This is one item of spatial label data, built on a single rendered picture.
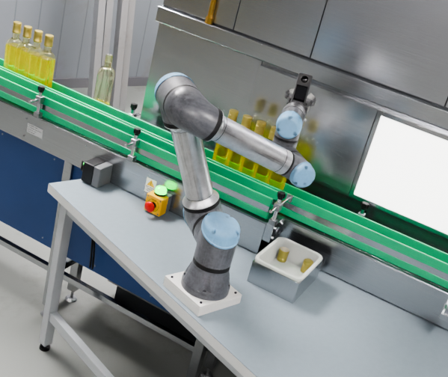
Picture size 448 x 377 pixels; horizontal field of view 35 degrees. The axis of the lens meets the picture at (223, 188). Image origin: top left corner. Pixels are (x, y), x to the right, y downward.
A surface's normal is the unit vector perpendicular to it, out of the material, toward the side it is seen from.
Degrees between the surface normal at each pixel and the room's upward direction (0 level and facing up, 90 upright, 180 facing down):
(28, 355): 0
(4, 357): 0
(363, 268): 90
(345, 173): 90
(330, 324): 0
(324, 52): 90
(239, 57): 90
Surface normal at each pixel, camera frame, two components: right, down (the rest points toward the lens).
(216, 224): 0.28, -0.82
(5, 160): -0.47, 0.27
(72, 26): 0.64, 0.46
